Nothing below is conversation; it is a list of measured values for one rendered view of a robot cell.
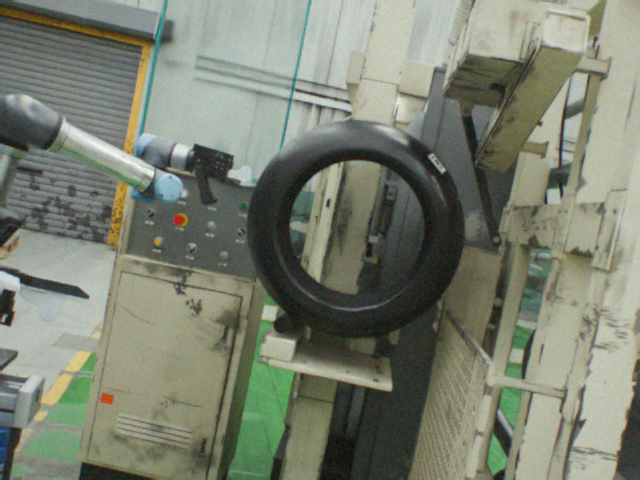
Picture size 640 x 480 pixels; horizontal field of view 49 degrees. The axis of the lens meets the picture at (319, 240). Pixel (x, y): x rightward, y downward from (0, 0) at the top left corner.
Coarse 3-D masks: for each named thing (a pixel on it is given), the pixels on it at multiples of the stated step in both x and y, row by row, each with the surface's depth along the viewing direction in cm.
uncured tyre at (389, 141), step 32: (320, 128) 190; (352, 128) 187; (384, 128) 188; (288, 160) 187; (320, 160) 214; (384, 160) 213; (416, 160) 184; (256, 192) 191; (288, 192) 216; (416, 192) 213; (448, 192) 185; (256, 224) 189; (288, 224) 217; (448, 224) 185; (256, 256) 191; (288, 256) 216; (448, 256) 185; (288, 288) 188; (320, 288) 216; (416, 288) 185; (320, 320) 188; (352, 320) 187; (384, 320) 187
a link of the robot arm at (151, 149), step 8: (144, 136) 200; (152, 136) 200; (136, 144) 199; (144, 144) 199; (152, 144) 198; (160, 144) 199; (168, 144) 199; (136, 152) 200; (144, 152) 199; (152, 152) 198; (160, 152) 198; (168, 152) 198; (144, 160) 199; (152, 160) 198; (160, 160) 199; (168, 160) 199
